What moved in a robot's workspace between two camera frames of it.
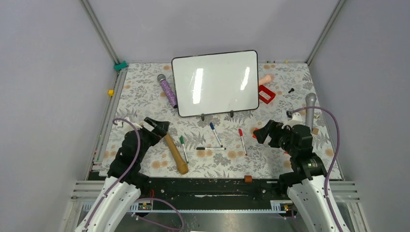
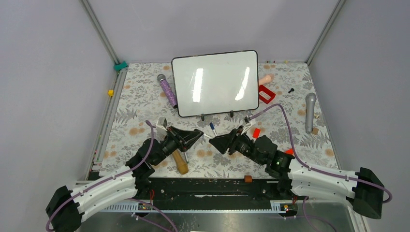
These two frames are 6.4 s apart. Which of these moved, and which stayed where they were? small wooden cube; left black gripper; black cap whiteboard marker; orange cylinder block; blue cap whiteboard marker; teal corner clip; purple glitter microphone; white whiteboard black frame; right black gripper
Moved: right black gripper; left black gripper; black cap whiteboard marker
Stayed: blue cap whiteboard marker; teal corner clip; orange cylinder block; small wooden cube; purple glitter microphone; white whiteboard black frame
